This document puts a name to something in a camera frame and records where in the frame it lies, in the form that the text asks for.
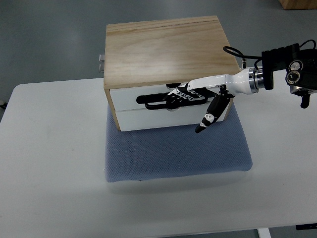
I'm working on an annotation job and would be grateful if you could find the white table leg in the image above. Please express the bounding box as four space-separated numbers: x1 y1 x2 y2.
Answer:
257 228 271 238

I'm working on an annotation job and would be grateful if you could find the white drawer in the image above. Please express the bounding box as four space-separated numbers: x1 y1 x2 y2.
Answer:
109 83 213 114

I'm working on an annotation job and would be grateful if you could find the blue grey cushion mat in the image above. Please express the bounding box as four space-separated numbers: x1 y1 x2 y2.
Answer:
105 106 253 182

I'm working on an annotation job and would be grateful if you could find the wooden drawer cabinet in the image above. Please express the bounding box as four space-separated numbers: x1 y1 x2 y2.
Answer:
104 16 240 131

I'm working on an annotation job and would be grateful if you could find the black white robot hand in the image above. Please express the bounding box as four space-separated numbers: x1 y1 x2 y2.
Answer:
163 67 264 133

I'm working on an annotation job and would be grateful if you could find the metal clamp bracket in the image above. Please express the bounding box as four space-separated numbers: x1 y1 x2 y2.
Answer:
99 54 105 73

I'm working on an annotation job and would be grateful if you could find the cardboard box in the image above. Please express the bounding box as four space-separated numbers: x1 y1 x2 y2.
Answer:
279 0 317 10

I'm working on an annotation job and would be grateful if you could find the black drawer handle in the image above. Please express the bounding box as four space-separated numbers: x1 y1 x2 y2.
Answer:
136 88 216 110

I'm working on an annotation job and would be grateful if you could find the black table control panel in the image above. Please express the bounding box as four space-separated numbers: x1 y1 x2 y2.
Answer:
296 223 317 231

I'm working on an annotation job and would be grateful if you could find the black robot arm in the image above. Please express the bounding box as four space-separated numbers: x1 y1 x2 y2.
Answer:
223 39 317 109

